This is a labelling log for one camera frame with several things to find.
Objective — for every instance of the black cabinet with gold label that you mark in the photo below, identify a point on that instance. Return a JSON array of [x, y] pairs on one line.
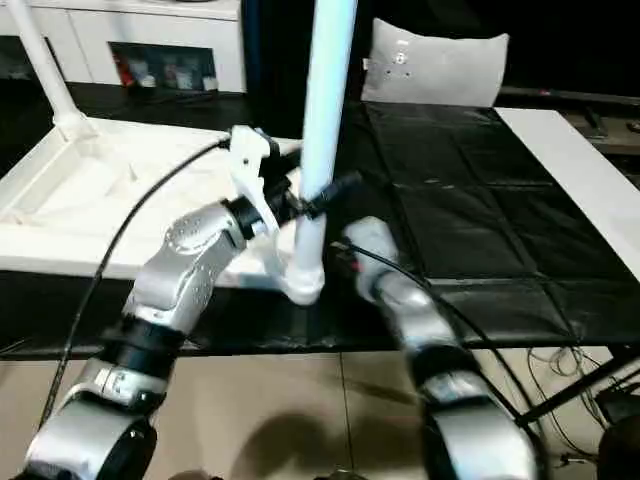
[[275, 50]]

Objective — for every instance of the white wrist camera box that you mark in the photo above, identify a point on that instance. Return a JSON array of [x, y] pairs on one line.
[[377, 245], [247, 160]]

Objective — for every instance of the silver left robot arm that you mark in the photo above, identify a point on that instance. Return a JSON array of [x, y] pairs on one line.
[[175, 270]]

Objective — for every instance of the white sideboard with glass doors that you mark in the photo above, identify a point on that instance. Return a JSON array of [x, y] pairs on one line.
[[150, 30]]

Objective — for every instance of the dark power adapter box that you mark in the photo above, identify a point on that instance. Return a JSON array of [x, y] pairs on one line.
[[620, 405]]

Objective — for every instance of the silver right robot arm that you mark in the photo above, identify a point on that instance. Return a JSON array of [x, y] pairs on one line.
[[430, 325]]

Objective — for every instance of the black quilted mat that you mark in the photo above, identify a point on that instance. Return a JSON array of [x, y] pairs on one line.
[[500, 210]]

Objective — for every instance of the white plastic table leg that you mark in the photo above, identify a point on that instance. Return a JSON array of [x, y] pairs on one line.
[[325, 100], [50, 75]]

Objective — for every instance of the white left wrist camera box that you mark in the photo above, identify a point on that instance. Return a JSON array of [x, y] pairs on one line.
[[247, 160]]

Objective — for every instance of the black metal stand leg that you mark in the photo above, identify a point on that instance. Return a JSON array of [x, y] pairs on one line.
[[575, 390]]

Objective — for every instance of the grey cushion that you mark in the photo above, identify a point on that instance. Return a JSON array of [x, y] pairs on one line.
[[440, 65]]

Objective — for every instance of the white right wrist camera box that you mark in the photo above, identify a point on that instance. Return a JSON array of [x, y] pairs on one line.
[[377, 245]]

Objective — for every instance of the white flat panel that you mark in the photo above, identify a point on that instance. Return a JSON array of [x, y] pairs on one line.
[[575, 175]]

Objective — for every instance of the white plastic table top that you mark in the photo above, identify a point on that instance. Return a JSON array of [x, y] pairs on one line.
[[100, 200]]

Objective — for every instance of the black bar with red mark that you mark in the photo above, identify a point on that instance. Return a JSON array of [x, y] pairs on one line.
[[575, 96]]

